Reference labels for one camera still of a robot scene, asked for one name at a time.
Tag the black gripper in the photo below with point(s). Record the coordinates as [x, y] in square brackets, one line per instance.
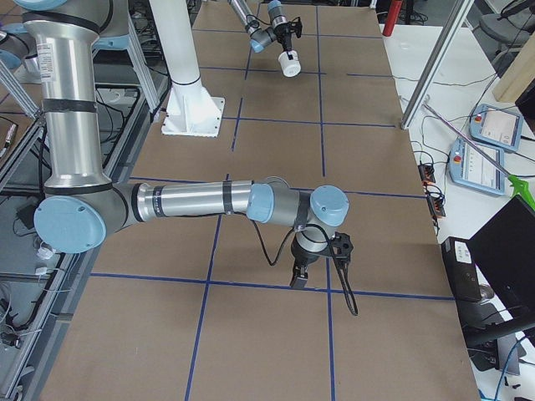
[285, 40]
[303, 256]

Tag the white smiley mug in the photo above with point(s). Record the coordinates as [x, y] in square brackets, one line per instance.
[289, 67]

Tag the orange black connector strip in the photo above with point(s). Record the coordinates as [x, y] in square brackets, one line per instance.
[435, 197]

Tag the black desktop box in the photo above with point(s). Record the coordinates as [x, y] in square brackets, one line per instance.
[460, 270]

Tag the near blue teach pendant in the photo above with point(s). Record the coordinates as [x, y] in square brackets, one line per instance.
[470, 169]

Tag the blue teach pendant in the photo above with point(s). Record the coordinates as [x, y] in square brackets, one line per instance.
[498, 127]
[470, 169]

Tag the black monitor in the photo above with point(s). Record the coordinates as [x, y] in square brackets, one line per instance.
[503, 250]

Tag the far blue teach pendant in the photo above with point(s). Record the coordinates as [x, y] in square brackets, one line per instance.
[498, 127]

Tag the wooden plank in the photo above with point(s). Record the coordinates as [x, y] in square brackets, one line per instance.
[518, 76]

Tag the silver reacher grabber tool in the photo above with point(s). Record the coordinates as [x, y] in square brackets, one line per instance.
[520, 187]

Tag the white central pedestal column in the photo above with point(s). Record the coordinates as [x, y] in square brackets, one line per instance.
[190, 110]

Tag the aluminium frame post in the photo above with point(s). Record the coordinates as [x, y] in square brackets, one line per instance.
[453, 24]

